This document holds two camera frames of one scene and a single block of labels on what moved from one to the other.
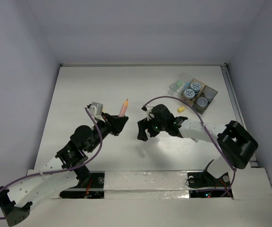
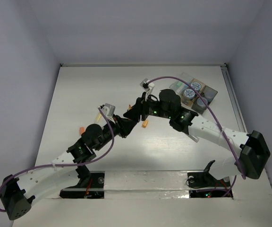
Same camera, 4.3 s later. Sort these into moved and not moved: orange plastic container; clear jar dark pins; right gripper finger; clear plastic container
Moved: right gripper finger
Not moved: orange plastic container; clear plastic container; clear jar dark pins
